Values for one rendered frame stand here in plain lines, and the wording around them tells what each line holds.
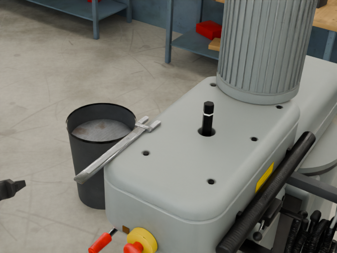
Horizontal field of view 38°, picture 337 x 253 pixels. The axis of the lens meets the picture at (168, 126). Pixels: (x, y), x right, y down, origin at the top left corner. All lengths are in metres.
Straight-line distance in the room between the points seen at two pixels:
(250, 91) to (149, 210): 0.39
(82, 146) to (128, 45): 2.83
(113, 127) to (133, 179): 2.60
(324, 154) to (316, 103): 0.20
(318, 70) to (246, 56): 0.58
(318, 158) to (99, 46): 4.52
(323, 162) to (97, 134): 2.13
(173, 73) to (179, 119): 4.23
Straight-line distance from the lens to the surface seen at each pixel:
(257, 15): 1.06
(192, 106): 1.11
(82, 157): 3.30
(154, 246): 0.95
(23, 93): 5.01
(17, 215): 3.64
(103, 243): 1.04
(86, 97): 4.85
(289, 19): 1.07
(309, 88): 1.53
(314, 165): 1.55
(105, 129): 3.48
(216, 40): 5.42
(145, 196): 0.90
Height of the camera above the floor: 2.47
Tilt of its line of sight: 34 degrees down
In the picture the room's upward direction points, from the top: 3 degrees clockwise
